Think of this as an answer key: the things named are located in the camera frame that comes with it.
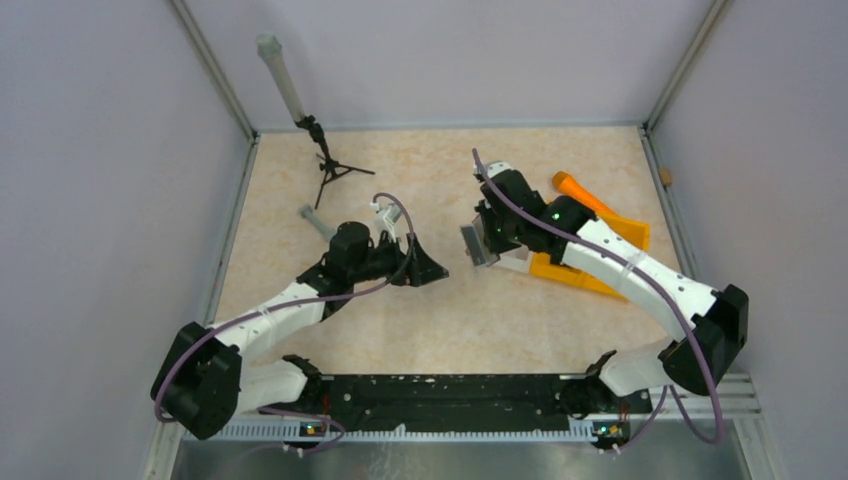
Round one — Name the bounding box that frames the dark grey credit card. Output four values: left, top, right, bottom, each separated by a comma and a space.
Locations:
460, 220, 500, 267

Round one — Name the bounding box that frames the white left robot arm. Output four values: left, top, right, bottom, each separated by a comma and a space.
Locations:
151, 222, 449, 440

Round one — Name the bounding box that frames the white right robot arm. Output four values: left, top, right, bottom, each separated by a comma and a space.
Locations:
474, 162, 749, 396

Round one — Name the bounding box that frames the white plastic bin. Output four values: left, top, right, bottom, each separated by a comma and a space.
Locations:
494, 247, 533, 274

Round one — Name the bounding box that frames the orange plastic cylinder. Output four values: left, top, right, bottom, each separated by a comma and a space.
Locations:
551, 171, 616, 215

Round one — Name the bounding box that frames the grey toy block bar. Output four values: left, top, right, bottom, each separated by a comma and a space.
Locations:
298, 204, 336, 242

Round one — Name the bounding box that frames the black mini tripod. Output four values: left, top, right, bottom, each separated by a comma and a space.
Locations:
294, 115, 375, 210

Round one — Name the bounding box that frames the yellow plastic double bin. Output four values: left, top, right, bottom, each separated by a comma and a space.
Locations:
528, 213, 651, 301

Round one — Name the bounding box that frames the grey tube on tripod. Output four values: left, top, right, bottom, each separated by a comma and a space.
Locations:
256, 33, 307, 127

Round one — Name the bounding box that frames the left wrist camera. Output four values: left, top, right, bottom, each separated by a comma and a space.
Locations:
370, 201, 403, 239

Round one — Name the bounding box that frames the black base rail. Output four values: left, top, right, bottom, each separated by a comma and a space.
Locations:
260, 374, 653, 433

